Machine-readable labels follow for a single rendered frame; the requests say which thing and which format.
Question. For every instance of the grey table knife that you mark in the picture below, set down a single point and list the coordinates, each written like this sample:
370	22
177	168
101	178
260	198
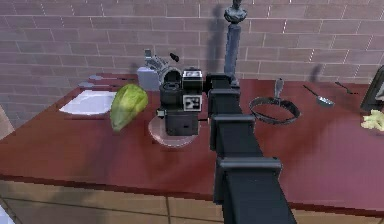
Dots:
100	77
90	84

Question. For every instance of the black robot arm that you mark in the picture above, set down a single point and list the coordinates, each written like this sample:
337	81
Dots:
243	166

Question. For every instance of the black round pan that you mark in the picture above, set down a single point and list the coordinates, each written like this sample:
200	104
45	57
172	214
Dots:
276	115

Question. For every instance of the white box appliance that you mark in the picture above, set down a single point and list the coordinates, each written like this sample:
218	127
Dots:
146	79

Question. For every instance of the red topped wooden counter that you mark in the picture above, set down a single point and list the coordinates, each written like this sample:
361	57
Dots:
83	153

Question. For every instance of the grey spoon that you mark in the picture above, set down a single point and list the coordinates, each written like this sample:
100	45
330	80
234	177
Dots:
323	99

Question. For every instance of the yellow food lump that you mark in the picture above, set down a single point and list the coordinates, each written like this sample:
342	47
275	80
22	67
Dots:
374	120

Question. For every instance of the green lettuce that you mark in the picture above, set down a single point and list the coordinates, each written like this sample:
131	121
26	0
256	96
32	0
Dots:
128	105

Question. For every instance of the white plate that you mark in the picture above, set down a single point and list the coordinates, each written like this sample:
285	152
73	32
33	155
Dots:
88	102

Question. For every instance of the black fork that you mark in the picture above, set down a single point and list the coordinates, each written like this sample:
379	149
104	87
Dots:
346	89

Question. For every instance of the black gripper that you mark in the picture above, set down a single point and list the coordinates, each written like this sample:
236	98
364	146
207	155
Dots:
176	121

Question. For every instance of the dark framed laptop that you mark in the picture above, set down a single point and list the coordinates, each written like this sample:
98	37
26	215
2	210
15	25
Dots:
374	90

